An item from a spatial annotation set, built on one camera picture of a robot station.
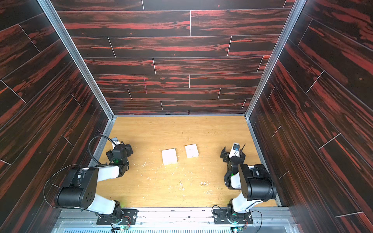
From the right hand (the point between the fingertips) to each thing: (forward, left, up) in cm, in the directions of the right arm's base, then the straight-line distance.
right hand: (236, 149), depth 91 cm
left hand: (-1, +75, 0) cm, 75 cm away
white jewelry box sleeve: (-4, +43, -5) cm, 43 cm away
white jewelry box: (0, +28, -5) cm, 29 cm away
